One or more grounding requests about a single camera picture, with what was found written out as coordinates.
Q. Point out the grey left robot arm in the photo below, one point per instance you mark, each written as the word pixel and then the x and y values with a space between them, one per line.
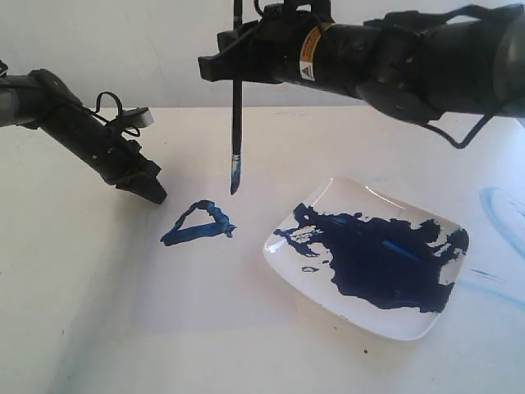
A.
pixel 24 102

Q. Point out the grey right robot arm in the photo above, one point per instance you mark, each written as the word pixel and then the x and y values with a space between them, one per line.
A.
pixel 409 65

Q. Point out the white square paint plate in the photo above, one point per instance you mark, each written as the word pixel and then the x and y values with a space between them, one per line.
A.
pixel 376 262

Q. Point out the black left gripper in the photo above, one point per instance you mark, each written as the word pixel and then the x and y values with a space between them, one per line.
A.
pixel 100 139

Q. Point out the white sheet of paper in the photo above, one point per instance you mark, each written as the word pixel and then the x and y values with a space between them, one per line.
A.
pixel 217 282

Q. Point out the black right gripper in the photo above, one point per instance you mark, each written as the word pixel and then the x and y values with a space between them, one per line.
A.
pixel 296 42

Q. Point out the black paintbrush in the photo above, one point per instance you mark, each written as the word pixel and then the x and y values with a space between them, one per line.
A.
pixel 236 135

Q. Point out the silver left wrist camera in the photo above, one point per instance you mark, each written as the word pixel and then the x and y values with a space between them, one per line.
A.
pixel 137 118

